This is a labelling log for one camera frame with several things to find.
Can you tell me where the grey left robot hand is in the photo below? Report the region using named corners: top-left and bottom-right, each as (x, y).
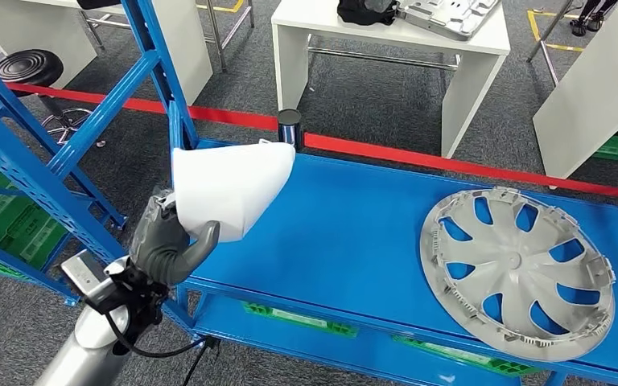
top-left (129, 186), bottom-right (221, 287)

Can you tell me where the white plastic cover part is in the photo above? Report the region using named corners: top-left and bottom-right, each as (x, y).
top-left (171, 139), bottom-right (297, 244)

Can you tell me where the blue metal shelf rack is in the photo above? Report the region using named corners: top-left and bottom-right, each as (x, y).
top-left (0, 0), bottom-right (618, 386)
top-left (0, 42), bottom-right (129, 307)

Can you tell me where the black round stool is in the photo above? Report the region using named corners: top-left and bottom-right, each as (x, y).
top-left (0, 48), bottom-right (108, 149)

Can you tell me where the red barrier tape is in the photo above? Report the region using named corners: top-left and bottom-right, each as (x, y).
top-left (0, 76), bottom-right (618, 201)

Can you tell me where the black bag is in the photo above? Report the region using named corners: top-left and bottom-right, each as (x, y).
top-left (336, 0), bottom-right (400, 27)

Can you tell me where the grey wheel hubcap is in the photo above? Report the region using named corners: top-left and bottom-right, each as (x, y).
top-left (419, 186), bottom-right (616, 363)

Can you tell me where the grey stamped metal panel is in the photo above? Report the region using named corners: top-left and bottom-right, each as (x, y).
top-left (395, 0), bottom-right (504, 42)

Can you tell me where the yellow floor tape square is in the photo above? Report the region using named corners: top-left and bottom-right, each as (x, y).
top-left (526, 9), bottom-right (586, 53)

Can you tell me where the person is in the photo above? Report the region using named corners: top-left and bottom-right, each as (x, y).
top-left (570, 0), bottom-right (618, 37)

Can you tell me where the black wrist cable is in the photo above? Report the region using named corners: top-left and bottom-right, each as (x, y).
top-left (103, 311), bottom-right (220, 386)

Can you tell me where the black barrier post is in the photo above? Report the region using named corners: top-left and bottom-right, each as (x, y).
top-left (277, 109), bottom-right (303, 153)

